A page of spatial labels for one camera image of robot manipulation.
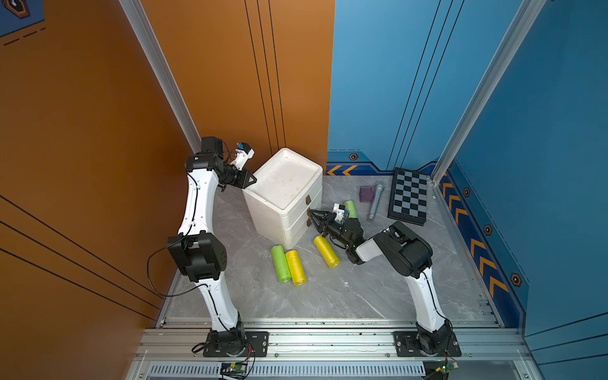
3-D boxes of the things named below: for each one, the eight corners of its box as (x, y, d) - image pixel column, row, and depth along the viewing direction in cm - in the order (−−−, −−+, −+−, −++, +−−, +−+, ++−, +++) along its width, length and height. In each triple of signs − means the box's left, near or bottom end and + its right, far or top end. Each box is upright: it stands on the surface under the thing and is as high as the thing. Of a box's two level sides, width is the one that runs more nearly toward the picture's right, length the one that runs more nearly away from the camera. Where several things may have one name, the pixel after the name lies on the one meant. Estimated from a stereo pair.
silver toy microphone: (366, 221, 106) (367, 216, 103) (376, 186, 120) (377, 181, 117) (374, 223, 105) (376, 218, 102) (383, 188, 119) (385, 183, 116)
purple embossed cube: (360, 203, 112) (361, 198, 109) (358, 191, 117) (359, 185, 114) (373, 203, 112) (375, 198, 109) (371, 190, 117) (372, 185, 114)
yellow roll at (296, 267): (295, 288, 86) (294, 285, 84) (284, 255, 95) (283, 252, 92) (308, 282, 88) (308, 280, 85) (297, 251, 96) (296, 248, 94)
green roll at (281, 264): (280, 284, 87) (279, 280, 85) (271, 250, 96) (269, 247, 94) (293, 279, 88) (292, 276, 86) (282, 247, 97) (282, 243, 95)
